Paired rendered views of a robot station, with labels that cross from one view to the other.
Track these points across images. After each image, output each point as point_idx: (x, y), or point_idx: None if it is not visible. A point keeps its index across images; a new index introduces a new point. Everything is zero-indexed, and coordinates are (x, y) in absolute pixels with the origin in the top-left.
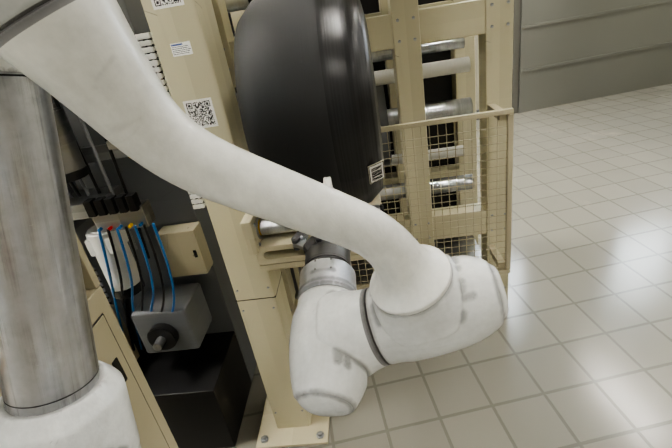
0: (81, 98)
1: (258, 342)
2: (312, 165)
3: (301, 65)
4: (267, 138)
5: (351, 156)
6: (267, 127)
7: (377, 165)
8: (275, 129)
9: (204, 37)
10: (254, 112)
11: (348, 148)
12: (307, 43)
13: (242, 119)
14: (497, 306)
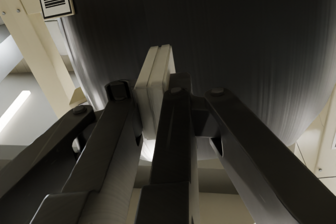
0: None
1: None
2: (207, 30)
3: (209, 156)
4: (297, 89)
5: (115, 53)
6: (290, 107)
7: (53, 9)
8: (275, 105)
9: (330, 98)
10: (305, 119)
11: (124, 73)
12: (198, 160)
13: (331, 88)
14: None
